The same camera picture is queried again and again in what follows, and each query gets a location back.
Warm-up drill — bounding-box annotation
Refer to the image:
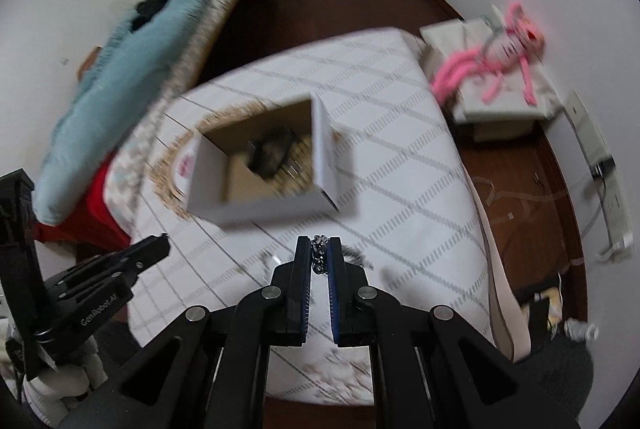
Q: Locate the white cardboard box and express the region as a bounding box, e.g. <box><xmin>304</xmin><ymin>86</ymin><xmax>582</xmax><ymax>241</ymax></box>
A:
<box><xmin>187</xmin><ymin>92</ymin><xmax>342</xmax><ymax>228</ymax></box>

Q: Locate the white power strip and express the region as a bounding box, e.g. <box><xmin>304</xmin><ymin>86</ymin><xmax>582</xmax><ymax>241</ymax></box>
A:
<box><xmin>565</xmin><ymin>90</ymin><xmax>635</xmax><ymax>255</ymax></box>

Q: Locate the dark grey cloth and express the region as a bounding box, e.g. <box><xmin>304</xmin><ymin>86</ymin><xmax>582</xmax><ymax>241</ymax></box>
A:
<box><xmin>512</xmin><ymin>331</ymin><xmax>596</xmax><ymax>429</ymax></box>

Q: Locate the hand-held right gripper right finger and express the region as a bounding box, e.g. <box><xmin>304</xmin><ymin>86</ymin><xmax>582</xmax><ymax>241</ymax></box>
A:
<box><xmin>326</xmin><ymin>236</ymin><xmax>581</xmax><ymax>429</ymax></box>

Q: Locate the silver chain bracelet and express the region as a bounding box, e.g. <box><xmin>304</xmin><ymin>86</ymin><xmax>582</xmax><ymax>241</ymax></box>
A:
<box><xmin>311</xmin><ymin>234</ymin><xmax>329</xmax><ymax>276</ymax></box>

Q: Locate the yellow soft item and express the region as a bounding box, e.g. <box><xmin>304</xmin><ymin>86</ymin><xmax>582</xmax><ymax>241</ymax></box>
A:
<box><xmin>542</xmin><ymin>286</ymin><xmax>568</xmax><ymax>335</ymax></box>

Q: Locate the round woven straw mat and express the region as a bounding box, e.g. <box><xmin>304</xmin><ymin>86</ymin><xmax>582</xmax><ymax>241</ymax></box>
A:
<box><xmin>149</xmin><ymin>102</ymin><xmax>346</xmax><ymax>222</ymax></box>

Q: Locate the clear plastic bottle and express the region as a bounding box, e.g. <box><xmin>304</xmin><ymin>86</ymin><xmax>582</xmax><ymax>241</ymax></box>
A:
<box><xmin>564</xmin><ymin>318</ymin><xmax>600</xmax><ymax>343</ymax></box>

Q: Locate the dark round jewelry piece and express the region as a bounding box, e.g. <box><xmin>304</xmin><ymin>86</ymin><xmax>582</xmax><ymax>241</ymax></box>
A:
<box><xmin>247</xmin><ymin>128</ymin><xmax>302</xmax><ymax>180</ymax></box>

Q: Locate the light blue fluffy blanket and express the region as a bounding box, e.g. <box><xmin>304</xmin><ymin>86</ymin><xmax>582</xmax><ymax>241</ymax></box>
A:
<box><xmin>33</xmin><ymin>0</ymin><xmax>261</xmax><ymax>226</ymax></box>

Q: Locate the white low cabinet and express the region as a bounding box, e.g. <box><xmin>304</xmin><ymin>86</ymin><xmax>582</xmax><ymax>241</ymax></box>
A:
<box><xmin>419</xmin><ymin>16</ymin><xmax>561</xmax><ymax>142</ymax></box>

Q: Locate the white cable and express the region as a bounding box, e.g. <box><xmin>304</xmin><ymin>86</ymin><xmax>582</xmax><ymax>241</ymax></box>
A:
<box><xmin>472</xmin><ymin>176</ymin><xmax>568</xmax><ymax>230</ymax></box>

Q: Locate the red cloth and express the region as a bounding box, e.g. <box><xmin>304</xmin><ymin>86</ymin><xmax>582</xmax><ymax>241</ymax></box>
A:
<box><xmin>35</xmin><ymin>162</ymin><xmax>132</xmax><ymax>250</ymax></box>

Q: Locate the white padded object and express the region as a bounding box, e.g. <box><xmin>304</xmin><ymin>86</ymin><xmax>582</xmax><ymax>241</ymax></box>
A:
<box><xmin>22</xmin><ymin>339</ymin><xmax>108</xmax><ymax>427</ymax></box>

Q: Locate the white grid-patterned mattress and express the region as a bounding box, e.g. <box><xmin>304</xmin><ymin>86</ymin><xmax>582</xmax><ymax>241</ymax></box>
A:
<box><xmin>111</xmin><ymin>27</ymin><xmax>501</xmax><ymax>407</ymax></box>

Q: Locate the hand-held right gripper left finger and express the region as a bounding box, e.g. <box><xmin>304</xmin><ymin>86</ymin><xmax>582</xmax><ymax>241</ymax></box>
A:
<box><xmin>60</xmin><ymin>235</ymin><xmax>313</xmax><ymax>429</ymax></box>

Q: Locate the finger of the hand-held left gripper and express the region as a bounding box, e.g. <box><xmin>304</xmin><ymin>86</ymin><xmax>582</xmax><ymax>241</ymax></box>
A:
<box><xmin>44</xmin><ymin>233</ymin><xmax>171</xmax><ymax>297</ymax></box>

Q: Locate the pink plush toy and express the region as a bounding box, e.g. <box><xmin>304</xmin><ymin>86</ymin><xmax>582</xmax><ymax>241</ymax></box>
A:
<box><xmin>431</xmin><ymin>0</ymin><xmax>547</xmax><ymax>106</ymax></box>

